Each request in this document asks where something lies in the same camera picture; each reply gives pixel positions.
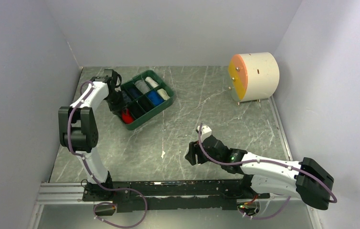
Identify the cream rolled sock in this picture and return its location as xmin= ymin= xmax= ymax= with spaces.
xmin=157 ymin=88 xmax=170 ymax=101

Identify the black rolled sock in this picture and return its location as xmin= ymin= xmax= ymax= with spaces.
xmin=137 ymin=97 xmax=154 ymax=113

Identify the dark striped rolled sock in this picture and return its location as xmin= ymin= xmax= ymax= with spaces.
xmin=121 ymin=91 xmax=133 ymax=107

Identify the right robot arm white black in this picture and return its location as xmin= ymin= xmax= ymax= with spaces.
xmin=185 ymin=136 xmax=337 ymax=210

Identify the navy blue rolled sock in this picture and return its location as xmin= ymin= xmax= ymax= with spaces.
xmin=127 ymin=87 xmax=143 ymax=100

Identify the white rolled sock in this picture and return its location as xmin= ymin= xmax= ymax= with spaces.
xmin=145 ymin=76 xmax=159 ymax=88

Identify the red white underwear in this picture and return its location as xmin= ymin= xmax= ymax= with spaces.
xmin=121 ymin=109 xmax=134 ymax=125

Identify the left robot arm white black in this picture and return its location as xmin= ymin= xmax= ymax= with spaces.
xmin=58 ymin=69 xmax=125 ymax=200

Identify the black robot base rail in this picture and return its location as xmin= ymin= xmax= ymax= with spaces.
xmin=82 ymin=179 xmax=270 ymax=213

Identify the green compartment organizer tray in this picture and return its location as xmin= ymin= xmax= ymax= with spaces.
xmin=118 ymin=70 xmax=175 ymax=131

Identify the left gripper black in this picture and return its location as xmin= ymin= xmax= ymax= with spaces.
xmin=105 ymin=90 xmax=127 ymax=117

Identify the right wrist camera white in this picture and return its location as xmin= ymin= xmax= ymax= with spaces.
xmin=196 ymin=124 xmax=212 ymax=142

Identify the grey striped rolled sock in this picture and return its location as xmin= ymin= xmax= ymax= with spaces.
xmin=134 ymin=80 xmax=151 ymax=94

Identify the cream round cabinet orange front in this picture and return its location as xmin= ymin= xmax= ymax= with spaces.
xmin=228 ymin=52 xmax=279 ymax=103

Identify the bright blue rolled sock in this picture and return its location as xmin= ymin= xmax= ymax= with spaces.
xmin=146 ymin=91 xmax=165 ymax=106

